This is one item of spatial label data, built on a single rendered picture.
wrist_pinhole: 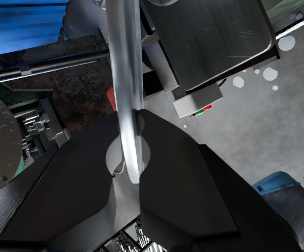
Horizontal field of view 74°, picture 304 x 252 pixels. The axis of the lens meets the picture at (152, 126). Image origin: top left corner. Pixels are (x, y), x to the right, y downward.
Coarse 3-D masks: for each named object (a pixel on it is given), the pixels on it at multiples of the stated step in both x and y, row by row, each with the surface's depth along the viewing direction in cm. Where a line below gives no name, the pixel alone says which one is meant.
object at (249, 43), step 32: (160, 0) 28; (192, 0) 25; (224, 0) 22; (256, 0) 20; (160, 32) 31; (192, 32) 27; (224, 32) 24; (256, 32) 21; (192, 64) 29; (224, 64) 25
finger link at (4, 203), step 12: (48, 156) 8; (36, 168) 7; (12, 180) 7; (24, 180) 7; (36, 180) 7; (0, 192) 7; (12, 192) 7; (24, 192) 7; (0, 204) 6; (12, 204) 6; (0, 216) 6; (12, 216) 6; (0, 228) 6
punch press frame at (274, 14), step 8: (264, 0) 31; (272, 0) 30; (280, 0) 29; (288, 0) 30; (296, 0) 33; (264, 8) 31; (272, 8) 31; (280, 8) 33; (288, 8) 36; (296, 8) 39; (272, 16) 36; (280, 16) 40; (296, 24) 65; (280, 32) 69; (288, 32) 68
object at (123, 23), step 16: (112, 0) 8; (128, 0) 9; (112, 16) 8; (128, 16) 9; (112, 32) 8; (128, 32) 8; (112, 48) 8; (128, 48) 8; (112, 64) 8; (128, 64) 9; (128, 80) 9; (128, 96) 9; (128, 112) 10; (128, 128) 10; (128, 144) 11; (128, 160) 12
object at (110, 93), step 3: (111, 87) 53; (108, 90) 55; (111, 90) 53; (108, 93) 55; (111, 93) 54; (108, 96) 56; (111, 96) 54; (114, 96) 53; (111, 99) 55; (114, 99) 54; (111, 102) 56; (114, 102) 54; (114, 105) 55; (114, 108) 56
